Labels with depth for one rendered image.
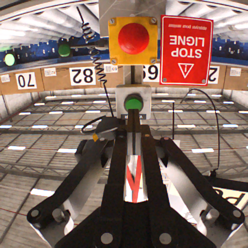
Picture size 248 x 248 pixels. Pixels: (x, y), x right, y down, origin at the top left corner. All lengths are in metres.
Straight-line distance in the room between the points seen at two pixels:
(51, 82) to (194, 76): 0.89
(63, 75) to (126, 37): 0.83
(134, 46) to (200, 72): 0.17
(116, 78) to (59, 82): 0.37
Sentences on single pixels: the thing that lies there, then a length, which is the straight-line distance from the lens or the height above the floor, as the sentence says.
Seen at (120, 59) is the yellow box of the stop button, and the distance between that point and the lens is 0.23.
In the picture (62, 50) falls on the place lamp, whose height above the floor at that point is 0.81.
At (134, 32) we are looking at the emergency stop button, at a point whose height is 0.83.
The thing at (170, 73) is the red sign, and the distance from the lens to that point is 0.30.
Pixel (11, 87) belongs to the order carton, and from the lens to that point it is 1.25.
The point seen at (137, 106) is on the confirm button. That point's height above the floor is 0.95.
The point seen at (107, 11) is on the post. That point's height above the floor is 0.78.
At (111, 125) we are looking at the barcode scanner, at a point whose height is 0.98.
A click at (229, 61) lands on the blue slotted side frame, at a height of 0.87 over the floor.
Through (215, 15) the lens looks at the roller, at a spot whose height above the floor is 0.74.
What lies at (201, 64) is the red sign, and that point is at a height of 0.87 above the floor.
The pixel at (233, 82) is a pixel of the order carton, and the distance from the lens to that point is 1.13.
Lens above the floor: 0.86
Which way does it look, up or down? 26 degrees up
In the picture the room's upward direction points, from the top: 178 degrees clockwise
